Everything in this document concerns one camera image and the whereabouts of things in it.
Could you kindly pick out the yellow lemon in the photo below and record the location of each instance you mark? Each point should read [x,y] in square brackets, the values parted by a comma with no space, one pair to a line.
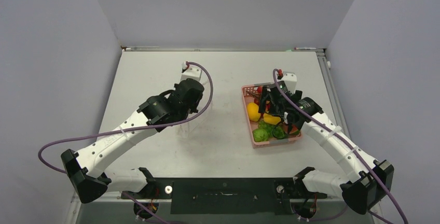
[272,120]

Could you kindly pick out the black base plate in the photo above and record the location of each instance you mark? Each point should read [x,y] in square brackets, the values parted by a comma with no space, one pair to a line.
[224,195]

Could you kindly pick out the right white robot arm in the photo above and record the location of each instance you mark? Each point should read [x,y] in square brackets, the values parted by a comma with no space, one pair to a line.
[308,108]

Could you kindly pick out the pink plastic basket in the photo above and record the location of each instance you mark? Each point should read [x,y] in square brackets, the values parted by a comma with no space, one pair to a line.
[246,98]

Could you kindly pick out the yellow bell pepper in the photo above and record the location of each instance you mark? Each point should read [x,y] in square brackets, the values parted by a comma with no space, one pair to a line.
[253,112]

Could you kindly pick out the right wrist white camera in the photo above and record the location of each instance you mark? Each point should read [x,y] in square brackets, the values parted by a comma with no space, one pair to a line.
[288,82]

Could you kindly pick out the aluminium table rail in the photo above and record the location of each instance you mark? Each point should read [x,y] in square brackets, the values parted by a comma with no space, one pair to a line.
[335,98]

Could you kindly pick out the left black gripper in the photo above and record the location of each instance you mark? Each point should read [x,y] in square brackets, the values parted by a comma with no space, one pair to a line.
[193,108]

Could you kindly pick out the green lettuce head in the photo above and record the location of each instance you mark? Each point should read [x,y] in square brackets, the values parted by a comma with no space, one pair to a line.
[266,131]

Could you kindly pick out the watermelon slice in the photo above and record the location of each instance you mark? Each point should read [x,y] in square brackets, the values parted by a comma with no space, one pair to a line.
[291,129]

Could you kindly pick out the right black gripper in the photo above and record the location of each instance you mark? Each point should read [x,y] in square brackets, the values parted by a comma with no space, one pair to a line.
[265,97]

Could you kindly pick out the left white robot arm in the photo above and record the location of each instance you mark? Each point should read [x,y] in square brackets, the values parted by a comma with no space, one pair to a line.
[88,168]

